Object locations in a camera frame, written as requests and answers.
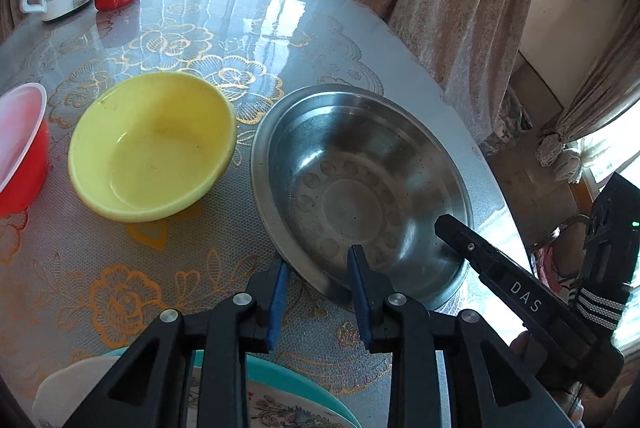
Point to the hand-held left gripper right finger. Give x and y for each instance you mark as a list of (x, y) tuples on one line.
[(360, 298)]

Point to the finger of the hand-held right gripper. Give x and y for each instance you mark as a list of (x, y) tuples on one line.
[(465, 244)]

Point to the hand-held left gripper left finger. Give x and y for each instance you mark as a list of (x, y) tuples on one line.
[(277, 303)]

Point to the teal plate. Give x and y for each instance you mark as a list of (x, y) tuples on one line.
[(310, 383)]

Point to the stainless steel bowl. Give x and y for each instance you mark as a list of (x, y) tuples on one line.
[(350, 178)]

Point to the yellow bowl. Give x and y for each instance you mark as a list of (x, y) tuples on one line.
[(150, 147)]

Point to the large white floral plate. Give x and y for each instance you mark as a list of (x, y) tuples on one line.
[(65, 388)]

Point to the red bowl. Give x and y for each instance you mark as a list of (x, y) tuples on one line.
[(20, 157)]

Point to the person's right hand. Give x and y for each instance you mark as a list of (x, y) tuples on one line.
[(521, 345)]

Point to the beige window curtain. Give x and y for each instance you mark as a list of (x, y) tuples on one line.
[(600, 87)]

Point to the beige patterned curtain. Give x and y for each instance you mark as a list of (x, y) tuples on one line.
[(450, 7)]

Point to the metal frame chair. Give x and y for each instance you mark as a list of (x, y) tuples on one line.
[(560, 253)]

